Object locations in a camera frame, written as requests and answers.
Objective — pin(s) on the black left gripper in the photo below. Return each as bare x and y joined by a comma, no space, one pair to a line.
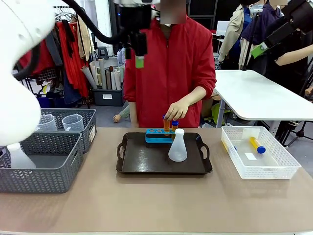
134,19

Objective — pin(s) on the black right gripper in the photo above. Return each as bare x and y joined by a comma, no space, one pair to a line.
300,14

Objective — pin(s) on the orange tube with blue cap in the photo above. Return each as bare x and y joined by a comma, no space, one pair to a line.
166,127
174,128

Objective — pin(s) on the translucent white conical flask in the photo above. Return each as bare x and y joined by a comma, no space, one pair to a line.
20,157
178,149

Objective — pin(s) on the person's right forearm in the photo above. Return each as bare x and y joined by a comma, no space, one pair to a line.
133,115

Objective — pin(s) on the person's left forearm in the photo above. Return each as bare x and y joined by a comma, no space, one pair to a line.
198,95

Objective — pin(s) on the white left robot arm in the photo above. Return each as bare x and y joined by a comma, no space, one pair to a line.
17,73

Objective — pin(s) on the person's left hand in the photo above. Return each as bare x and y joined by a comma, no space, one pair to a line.
177,110

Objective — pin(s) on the mannequin in purple jacket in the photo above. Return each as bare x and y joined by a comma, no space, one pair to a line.
259,29

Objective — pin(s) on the white paper roll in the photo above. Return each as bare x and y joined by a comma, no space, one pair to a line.
114,79

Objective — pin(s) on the mannequin in beige coat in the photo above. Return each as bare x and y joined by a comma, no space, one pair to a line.
234,29

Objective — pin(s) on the tall grey paper roll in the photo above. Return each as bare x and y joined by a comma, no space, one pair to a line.
102,73

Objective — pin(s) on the person in red jacket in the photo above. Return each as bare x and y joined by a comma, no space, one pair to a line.
171,73

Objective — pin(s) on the hanging beige garment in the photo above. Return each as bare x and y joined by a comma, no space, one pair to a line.
85,36

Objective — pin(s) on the dark grey storage box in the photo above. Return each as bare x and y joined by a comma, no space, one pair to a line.
107,96

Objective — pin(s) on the white table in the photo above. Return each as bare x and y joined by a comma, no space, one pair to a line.
256,95

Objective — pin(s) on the hanging red dress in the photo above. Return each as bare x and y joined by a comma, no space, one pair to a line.
73,68

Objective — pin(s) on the black hanging scarf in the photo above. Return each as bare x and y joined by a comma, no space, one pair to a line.
69,36

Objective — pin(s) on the hanging dark grey garment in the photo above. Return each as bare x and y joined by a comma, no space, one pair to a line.
55,49

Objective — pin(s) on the black tripod stand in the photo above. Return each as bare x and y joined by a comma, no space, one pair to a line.
302,117

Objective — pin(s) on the lime green bag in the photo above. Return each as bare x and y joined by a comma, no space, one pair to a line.
217,112

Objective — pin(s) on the grey basket with label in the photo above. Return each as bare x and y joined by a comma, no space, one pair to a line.
85,127

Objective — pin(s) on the blue test tube rack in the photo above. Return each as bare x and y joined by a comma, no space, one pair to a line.
156,138

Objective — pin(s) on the clear plastic measuring beaker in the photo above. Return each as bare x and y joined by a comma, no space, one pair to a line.
47,123
73,123

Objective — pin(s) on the hanging red jacket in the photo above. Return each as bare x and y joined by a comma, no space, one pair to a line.
36,63

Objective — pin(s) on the yellow tube with blue cap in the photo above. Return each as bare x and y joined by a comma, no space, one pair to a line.
225,145
257,145

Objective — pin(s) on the dark brown serving tray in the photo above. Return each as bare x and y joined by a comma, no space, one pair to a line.
151,159

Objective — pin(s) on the white plastic basket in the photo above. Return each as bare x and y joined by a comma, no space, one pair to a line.
269,169

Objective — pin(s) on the large grey plastic basket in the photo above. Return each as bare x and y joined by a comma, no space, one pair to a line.
41,178

